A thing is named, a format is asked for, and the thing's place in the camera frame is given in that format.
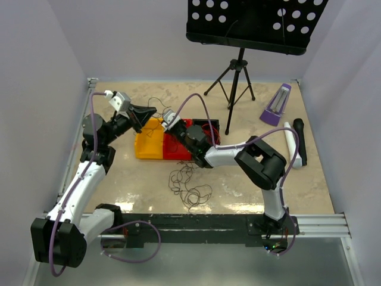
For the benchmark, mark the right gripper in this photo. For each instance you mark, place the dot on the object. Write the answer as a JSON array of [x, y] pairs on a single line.
[[171, 130]]

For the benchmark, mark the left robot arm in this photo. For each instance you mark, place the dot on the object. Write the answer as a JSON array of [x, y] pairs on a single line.
[[62, 237]]

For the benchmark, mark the black plastic bin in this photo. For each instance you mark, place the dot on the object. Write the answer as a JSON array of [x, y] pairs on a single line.
[[214, 131]]

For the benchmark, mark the small brown cable clump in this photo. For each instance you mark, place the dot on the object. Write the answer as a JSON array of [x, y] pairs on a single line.
[[174, 147]]

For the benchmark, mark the orange plastic bin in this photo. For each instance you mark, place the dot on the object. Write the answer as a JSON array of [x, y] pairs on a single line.
[[149, 143]]

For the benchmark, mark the aluminium frame rail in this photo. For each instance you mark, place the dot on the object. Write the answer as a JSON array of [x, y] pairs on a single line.
[[324, 228]]

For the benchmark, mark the red plastic bin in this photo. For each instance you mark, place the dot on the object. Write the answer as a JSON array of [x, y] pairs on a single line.
[[166, 156]]

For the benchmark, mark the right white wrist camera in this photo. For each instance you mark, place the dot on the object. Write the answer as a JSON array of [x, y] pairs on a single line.
[[170, 118]]

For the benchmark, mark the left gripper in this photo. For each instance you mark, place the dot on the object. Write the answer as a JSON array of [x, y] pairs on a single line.
[[139, 115]]

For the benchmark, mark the black music stand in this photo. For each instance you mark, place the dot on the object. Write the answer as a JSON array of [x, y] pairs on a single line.
[[278, 31]]

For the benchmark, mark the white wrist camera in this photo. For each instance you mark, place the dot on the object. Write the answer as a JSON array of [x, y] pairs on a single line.
[[120, 101], [170, 118]]

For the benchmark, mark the purple metronome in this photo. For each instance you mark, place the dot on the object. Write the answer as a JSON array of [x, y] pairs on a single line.
[[276, 106]]

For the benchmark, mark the black microphone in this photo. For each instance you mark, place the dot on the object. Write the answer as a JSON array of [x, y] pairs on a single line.
[[298, 126]]

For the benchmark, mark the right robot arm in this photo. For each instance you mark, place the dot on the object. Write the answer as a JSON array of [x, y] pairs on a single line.
[[262, 164]]

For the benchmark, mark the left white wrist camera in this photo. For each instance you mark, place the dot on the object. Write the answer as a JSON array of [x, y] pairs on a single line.
[[120, 101]]

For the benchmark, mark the white microphone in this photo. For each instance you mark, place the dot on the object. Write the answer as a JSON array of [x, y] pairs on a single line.
[[291, 143]]

